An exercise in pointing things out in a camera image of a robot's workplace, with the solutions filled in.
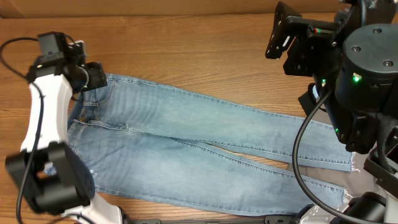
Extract light blue denim jeans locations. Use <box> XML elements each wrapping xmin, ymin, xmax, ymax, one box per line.
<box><xmin>43</xmin><ymin>73</ymin><xmax>356</xmax><ymax>217</ymax></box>

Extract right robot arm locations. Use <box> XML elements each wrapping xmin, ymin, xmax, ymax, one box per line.
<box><xmin>265</xmin><ymin>0</ymin><xmax>397</xmax><ymax>223</ymax></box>

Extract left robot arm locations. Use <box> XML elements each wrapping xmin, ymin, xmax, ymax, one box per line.
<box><xmin>5</xmin><ymin>32</ymin><xmax>129</xmax><ymax>223</ymax></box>

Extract light blue garment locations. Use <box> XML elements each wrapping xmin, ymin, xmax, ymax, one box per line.
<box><xmin>312</xmin><ymin>85</ymin><xmax>320</xmax><ymax>103</ymax></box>

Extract black garment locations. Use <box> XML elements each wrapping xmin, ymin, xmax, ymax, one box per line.
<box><xmin>298</xmin><ymin>83</ymin><xmax>317</xmax><ymax>115</ymax></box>

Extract grey trousers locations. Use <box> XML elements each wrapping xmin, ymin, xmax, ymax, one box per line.
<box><xmin>298</xmin><ymin>110</ymin><xmax>386</xmax><ymax>199</ymax></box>

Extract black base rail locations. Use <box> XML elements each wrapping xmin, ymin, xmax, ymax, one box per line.
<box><xmin>129</xmin><ymin>215</ymin><xmax>294</xmax><ymax>224</ymax></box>

